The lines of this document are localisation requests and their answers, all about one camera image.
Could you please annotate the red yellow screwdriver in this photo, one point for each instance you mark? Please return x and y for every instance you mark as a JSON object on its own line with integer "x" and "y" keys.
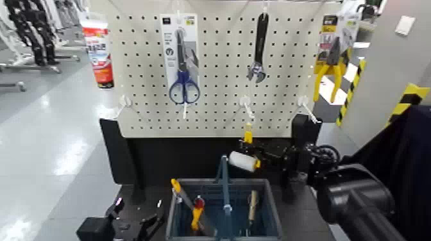
{"x": 197, "y": 215}

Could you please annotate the silver black adjustable wrench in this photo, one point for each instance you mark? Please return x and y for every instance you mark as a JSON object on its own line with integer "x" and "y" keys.
{"x": 261, "y": 37}

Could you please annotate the blue grey plastic crate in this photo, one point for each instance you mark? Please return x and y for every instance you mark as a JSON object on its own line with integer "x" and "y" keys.
{"x": 273, "y": 218}

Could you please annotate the white pegboard hook with tag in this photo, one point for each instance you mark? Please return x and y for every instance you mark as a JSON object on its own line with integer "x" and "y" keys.
{"x": 245, "y": 101}

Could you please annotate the grey rolling stand base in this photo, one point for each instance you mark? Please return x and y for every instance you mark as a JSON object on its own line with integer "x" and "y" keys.
{"x": 13, "y": 85}
{"x": 30, "y": 68}

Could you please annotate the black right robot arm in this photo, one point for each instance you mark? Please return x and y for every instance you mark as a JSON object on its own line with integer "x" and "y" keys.
{"x": 353, "y": 202}

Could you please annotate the red white banner stand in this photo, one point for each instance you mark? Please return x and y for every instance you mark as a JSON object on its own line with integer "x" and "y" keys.
{"x": 101, "y": 60}

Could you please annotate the black humanoid robot on stand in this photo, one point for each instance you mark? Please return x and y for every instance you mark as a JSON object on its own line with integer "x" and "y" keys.
{"x": 30, "y": 30}

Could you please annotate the yellow black hazard corner guard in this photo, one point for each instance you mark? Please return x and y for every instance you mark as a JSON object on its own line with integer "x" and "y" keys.
{"x": 352, "y": 87}
{"x": 409, "y": 97}

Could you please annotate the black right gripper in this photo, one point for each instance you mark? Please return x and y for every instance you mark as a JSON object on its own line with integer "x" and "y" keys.
{"x": 286, "y": 158}

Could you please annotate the blue scissors on white card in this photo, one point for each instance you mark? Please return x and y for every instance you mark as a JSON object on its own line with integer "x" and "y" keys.
{"x": 183, "y": 87}

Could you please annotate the beige perforated pegboard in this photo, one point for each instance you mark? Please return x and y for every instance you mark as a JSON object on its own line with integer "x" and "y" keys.
{"x": 219, "y": 50}

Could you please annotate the white wall plate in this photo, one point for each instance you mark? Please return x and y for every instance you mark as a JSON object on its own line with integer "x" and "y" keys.
{"x": 405, "y": 25}

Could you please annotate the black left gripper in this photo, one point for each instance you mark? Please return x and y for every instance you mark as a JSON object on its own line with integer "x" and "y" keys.
{"x": 96, "y": 230}

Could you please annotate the dark blue cloth cover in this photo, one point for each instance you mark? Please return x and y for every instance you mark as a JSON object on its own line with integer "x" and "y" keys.
{"x": 417, "y": 151}

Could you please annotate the black pegboard stand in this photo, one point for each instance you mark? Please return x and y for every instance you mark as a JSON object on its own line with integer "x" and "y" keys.
{"x": 168, "y": 158}

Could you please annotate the yellow pliers on packaging card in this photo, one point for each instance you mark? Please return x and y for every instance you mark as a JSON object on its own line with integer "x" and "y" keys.
{"x": 331, "y": 70}

